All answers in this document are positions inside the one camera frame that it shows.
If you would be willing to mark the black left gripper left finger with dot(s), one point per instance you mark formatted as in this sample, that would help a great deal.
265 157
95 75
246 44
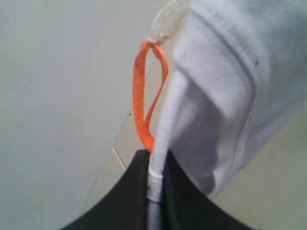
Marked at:
124 207

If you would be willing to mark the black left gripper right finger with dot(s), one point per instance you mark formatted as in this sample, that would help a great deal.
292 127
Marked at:
185 207

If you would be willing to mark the white t-shirt red Chinese lettering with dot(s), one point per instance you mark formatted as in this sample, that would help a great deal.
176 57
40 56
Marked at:
241 74

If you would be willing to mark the orange ribbon size tag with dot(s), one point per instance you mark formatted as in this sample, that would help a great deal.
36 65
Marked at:
164 26

